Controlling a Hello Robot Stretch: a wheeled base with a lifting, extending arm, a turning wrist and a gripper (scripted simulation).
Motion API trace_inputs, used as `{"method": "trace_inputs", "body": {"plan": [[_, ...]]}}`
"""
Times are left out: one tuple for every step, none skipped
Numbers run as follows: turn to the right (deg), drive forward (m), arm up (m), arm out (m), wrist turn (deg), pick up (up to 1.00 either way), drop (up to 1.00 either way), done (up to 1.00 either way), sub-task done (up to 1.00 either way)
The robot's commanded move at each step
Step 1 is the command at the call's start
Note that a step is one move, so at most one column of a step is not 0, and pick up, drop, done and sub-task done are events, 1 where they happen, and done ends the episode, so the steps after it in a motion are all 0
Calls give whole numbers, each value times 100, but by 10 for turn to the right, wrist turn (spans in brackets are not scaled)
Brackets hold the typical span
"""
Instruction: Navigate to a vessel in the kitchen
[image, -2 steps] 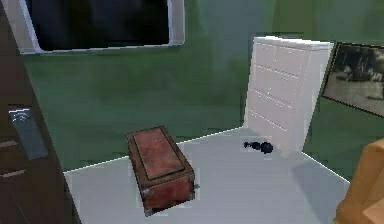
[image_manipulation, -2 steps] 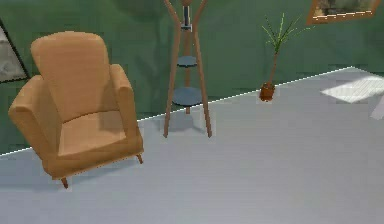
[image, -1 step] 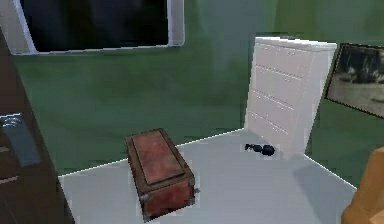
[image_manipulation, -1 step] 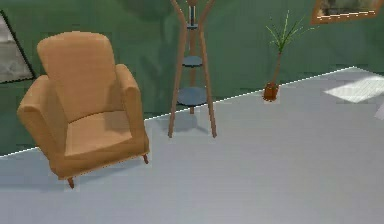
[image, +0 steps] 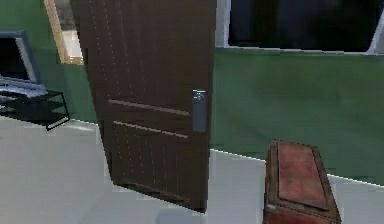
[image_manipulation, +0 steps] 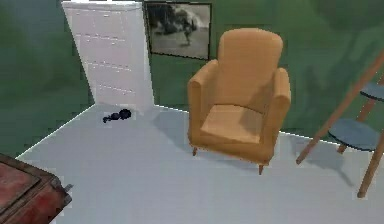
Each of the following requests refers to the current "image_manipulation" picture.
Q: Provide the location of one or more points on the orange armchair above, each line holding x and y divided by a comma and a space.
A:
240, 100

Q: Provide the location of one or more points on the small black dumbbell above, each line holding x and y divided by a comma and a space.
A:
118, 116

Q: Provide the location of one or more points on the wooden shelf with grey trays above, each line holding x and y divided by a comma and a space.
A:
353, 133

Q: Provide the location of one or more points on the dark red wooden cabinet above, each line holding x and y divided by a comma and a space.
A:
23, 193

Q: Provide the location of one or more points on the white chest of drawers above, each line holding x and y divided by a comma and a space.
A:
111, 53

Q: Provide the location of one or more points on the black framed grey picture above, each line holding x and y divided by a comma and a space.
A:
180, 30

